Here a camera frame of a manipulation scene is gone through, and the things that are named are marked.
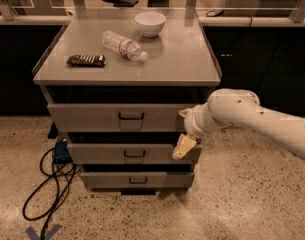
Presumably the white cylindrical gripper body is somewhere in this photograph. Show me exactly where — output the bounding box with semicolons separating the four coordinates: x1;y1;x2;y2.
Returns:
184;104;228;139

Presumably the grey top drawer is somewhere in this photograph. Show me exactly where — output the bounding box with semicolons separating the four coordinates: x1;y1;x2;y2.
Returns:
48;103;194;132

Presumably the grey drawer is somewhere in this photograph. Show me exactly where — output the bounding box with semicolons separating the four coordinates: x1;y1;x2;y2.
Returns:
48;103;194;132
68;143;201;164
81;172;194;189

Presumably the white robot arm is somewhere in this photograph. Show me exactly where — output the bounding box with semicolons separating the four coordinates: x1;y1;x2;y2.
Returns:
172;88;305;160

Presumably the grey middle drawer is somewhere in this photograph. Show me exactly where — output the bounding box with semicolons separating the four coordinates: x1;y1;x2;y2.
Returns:
68;143;201;164

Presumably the grey bottom drawer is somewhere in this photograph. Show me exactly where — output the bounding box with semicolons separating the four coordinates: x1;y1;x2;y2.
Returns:
81;172;194;189

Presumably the grey metal drawer cabinet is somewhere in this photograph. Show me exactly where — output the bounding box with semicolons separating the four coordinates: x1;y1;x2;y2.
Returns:
34;9;221;191

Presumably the white ceramic bowl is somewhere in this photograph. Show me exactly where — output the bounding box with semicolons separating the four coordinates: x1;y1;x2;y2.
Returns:
135;12;166;37

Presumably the clear plastic water bottle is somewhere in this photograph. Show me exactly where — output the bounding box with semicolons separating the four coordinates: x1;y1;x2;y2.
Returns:
102;31;148;63

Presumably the dark striped snack bar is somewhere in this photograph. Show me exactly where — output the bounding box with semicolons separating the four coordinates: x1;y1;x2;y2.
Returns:
66;55;106;68

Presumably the blue power adapter box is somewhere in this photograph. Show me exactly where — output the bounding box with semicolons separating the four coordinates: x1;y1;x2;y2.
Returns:
53;141;72;164

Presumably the black chair armrest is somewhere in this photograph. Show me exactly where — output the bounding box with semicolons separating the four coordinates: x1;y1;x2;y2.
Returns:
102;0;138;7

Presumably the blue tape floor marker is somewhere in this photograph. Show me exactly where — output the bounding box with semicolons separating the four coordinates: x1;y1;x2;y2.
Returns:
25;224;62;240

